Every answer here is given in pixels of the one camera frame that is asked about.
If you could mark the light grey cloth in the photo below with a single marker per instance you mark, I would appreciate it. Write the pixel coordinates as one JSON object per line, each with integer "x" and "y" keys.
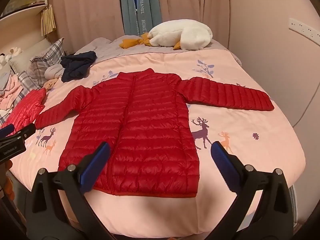
{"x": 53, "y": 71}

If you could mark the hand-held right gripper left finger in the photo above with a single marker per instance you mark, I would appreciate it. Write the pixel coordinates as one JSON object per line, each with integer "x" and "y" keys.
{"x": 96, "y": 162}

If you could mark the large plaid pillow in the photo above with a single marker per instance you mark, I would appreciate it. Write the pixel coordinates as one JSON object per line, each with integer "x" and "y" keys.
{"x": 47, "y": 55}

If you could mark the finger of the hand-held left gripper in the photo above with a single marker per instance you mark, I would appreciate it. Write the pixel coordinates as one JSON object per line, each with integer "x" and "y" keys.
{"x": 25, "y": 131}
{"x": 7, "y": 129}

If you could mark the blue-grey curtain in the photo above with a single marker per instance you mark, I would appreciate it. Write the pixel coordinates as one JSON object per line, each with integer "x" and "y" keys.
{"x": 147, "y": 2}

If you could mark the pink deer-print duvet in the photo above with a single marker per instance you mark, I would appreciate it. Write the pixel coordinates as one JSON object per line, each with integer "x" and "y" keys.
{"x": 250, "y": 135}

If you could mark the cream wall shelf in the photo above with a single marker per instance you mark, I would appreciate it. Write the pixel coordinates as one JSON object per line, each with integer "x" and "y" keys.
{"x": 22, "y": 17}

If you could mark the grey-blue pillow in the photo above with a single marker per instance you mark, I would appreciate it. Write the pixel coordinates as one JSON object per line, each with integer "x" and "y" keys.
{"x": 3, "y": 78}

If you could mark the white goose plush toy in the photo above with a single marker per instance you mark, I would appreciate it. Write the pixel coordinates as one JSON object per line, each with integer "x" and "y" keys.
{"x": 180, "y": 35}

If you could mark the beige plush toy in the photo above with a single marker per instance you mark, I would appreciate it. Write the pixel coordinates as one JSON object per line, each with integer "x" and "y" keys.
{"x": 15, "y": 51}

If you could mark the small orange plush toy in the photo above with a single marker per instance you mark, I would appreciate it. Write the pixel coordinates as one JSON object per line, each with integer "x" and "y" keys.
{"x": 51, "y": 83}

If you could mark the yellow tassel fringe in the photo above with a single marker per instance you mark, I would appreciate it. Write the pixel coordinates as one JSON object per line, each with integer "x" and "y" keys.
{"x": 47, "y": 21}

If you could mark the small plaid pillow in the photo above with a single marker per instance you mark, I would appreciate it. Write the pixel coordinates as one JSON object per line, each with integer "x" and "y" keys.
{"x": 27, "y": 80}

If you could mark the navy clothing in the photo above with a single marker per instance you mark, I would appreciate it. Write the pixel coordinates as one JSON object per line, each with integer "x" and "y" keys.
{"x": 75, "y": 66}

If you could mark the red down jacket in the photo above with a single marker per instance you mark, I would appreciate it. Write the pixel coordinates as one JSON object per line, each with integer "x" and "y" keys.
{"x": 150, "y": 130}

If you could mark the white wall socket strip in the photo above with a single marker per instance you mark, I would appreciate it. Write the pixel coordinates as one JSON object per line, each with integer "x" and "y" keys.
{"x": 302, "y": 28}

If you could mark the pink curtain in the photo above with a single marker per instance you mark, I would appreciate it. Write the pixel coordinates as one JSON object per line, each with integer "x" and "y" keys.
{"x": 87, "y": 12}
{"x": 195, "y": 2}

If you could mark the folded pink-red down jacket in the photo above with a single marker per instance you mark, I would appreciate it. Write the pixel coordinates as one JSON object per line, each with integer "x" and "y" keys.
{"x": 25, "y": 107}

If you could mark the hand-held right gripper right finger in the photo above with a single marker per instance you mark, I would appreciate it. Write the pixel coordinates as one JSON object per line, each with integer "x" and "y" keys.
{"x": 222, "y": 160}

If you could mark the pink clothes pile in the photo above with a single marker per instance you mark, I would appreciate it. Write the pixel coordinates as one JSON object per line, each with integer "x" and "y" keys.
{"x": 10, "y": 90}

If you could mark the beige pillow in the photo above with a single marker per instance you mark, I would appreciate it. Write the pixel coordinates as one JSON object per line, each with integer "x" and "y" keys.
{"x": 25, "y": 55}

